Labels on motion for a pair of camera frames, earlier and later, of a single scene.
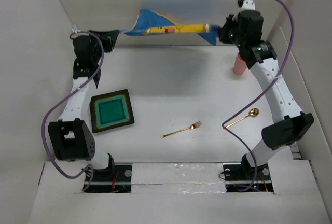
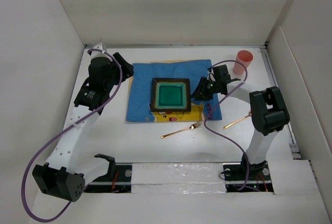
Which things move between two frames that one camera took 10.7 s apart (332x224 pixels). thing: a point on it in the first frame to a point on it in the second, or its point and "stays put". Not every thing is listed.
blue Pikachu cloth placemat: x=150 y=22 to x=139 y=92
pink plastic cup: x=240 y=66 stays put
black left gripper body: x=96 y=57 to x=115 y=79
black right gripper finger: x=224 y=33 to x=201 y=92
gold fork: x=196 y=125 stays put
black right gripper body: x=236 y=37 to x=212 y=87
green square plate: x=111 y=110 to x=170 y=94
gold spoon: x=253 y=112 stays put
